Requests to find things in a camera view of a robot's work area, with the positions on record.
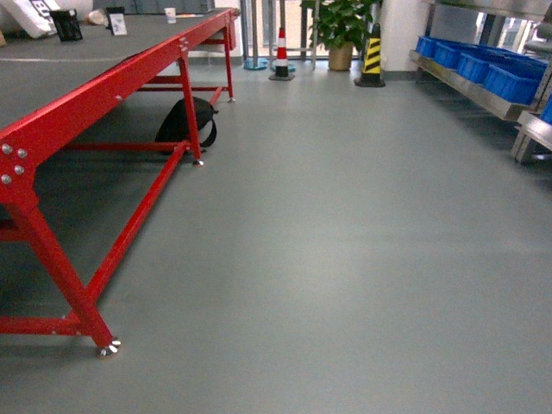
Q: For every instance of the metal shelf rack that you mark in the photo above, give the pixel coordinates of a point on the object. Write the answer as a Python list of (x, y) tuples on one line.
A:
[(533, 120)]

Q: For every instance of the black backpack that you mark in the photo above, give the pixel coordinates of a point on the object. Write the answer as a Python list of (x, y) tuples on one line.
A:
[(176, 127)]

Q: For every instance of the distant red white cone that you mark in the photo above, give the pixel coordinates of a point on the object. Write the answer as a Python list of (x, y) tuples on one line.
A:
[(281, 67)]

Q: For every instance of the yellow black traffic cone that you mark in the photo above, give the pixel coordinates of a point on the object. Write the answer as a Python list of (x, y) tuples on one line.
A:
[(371, 70)]

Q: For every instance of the green potted plant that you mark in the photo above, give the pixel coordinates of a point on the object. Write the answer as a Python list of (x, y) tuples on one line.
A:
[(340, 27)]

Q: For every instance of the paper cup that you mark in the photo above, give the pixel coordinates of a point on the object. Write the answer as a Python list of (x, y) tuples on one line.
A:
[(170, 14)]

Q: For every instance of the blue storage bin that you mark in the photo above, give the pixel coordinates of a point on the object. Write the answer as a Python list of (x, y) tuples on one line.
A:
[(475, 66), (448, 54), (426, 46), (514, 84)]

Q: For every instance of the black and white box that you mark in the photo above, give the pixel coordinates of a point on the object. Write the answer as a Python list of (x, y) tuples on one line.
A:
[(116, 20)]

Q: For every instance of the black box on table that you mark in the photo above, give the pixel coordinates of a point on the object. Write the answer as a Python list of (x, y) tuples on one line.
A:
[(66, 24)]

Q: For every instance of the white foam packaging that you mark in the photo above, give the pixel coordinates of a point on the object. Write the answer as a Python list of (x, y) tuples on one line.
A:
[(33, 17)]

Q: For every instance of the red table frame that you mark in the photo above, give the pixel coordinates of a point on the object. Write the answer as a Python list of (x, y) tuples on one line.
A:
[(53, 92)]

